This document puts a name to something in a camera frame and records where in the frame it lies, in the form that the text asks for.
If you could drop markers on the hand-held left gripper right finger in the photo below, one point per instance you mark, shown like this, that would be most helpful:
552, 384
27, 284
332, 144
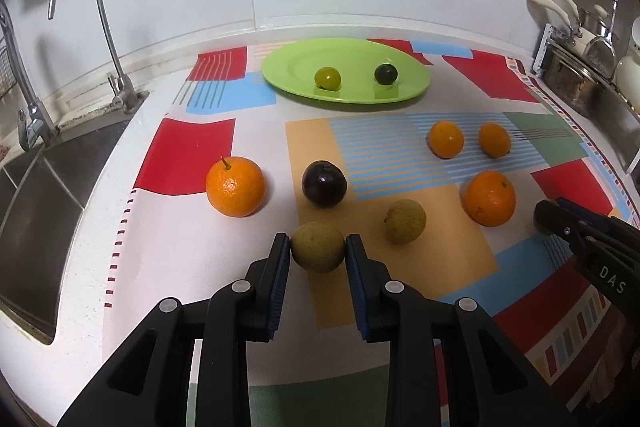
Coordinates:
354, 272

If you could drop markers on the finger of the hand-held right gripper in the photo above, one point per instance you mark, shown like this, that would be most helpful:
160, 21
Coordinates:
587, 213
560, 219

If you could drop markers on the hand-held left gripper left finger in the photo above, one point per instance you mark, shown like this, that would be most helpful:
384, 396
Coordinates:
281, 267

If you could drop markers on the brownish green round fruit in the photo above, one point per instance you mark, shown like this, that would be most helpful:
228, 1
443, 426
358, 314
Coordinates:
405, 222
318, 247

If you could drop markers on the large orange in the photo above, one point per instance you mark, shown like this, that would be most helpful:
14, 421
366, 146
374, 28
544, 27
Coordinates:
489, 199

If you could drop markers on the orange with stem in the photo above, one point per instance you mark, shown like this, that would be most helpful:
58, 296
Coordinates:
235, 189

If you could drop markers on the large dark purple plum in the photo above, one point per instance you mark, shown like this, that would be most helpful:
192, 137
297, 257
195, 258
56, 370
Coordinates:
324, 184

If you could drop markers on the small orange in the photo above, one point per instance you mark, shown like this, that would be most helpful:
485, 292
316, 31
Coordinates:
446, 139
494, 140

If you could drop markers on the green plum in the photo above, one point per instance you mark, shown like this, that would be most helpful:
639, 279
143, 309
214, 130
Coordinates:
327, 78

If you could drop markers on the light green oval plate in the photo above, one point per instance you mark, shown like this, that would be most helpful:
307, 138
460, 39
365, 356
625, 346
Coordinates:
295, 67

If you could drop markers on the small dark plum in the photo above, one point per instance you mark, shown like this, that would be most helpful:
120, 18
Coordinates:
386, 74

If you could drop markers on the colourful patterned tablecloth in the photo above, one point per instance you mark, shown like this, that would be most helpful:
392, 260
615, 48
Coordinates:
380, 157

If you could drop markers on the stainless steel pot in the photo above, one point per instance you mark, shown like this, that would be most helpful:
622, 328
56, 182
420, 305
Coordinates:
572, 79

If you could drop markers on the white jar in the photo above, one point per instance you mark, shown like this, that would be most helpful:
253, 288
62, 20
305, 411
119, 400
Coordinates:
629, 72

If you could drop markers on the steel skimmer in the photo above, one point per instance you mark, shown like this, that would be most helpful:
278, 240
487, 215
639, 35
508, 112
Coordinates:
600, 49

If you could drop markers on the steel knife rack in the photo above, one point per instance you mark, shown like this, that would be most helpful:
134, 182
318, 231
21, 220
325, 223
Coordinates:
545, 49

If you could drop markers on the stainless steel sink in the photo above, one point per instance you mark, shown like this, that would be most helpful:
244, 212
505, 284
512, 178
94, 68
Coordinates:
45, 207

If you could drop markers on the large steel kitchen faucet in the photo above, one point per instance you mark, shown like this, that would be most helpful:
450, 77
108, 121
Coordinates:
27, 112

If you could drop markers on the thin gooseneck steel faucet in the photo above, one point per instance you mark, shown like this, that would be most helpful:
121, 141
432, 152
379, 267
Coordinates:
102, 17

